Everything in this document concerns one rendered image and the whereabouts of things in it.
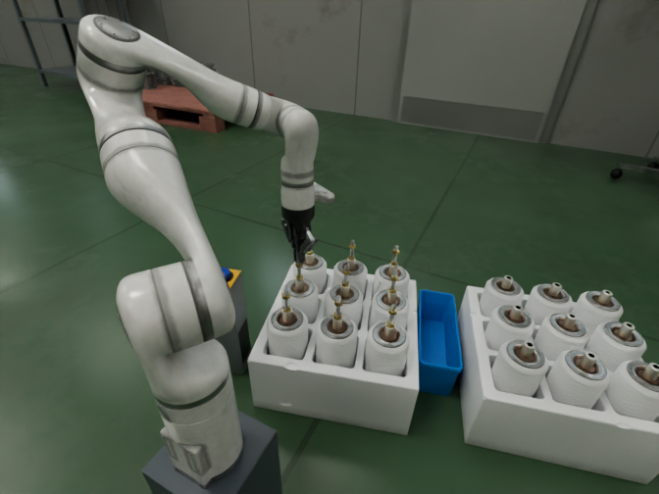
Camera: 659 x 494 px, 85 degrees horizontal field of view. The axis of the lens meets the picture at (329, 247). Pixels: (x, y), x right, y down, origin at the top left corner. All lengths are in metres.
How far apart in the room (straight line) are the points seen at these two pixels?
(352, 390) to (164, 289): 0.59
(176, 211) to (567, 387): 0.82
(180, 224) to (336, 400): 0.62
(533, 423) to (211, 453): 0.67
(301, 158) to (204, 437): 0.50
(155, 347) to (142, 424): 0.69
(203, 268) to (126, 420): 0.75
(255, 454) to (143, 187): 0.41
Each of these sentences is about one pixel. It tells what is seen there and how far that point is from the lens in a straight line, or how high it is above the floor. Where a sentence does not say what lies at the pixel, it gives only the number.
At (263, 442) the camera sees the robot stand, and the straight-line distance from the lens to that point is 0.64.
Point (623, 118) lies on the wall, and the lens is 3.59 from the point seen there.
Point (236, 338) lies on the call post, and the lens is 0.99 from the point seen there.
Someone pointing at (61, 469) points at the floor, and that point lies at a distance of 1.10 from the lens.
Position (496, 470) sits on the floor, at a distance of 1.03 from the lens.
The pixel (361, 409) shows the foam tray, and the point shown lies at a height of 0.07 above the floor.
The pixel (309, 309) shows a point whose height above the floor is 0.21.
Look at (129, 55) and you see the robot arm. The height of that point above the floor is 0.80.
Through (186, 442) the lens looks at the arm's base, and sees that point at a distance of 0.54.
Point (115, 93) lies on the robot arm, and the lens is 0.68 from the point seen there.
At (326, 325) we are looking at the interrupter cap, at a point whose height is 0.25.
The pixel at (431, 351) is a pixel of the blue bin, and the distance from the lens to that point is 1.18.
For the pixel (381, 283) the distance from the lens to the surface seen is 1.00.
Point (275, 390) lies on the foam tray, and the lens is 0.95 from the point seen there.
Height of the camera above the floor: 0.86
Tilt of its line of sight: 33 degrees down
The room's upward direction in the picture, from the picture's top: 2 degrees clockwise
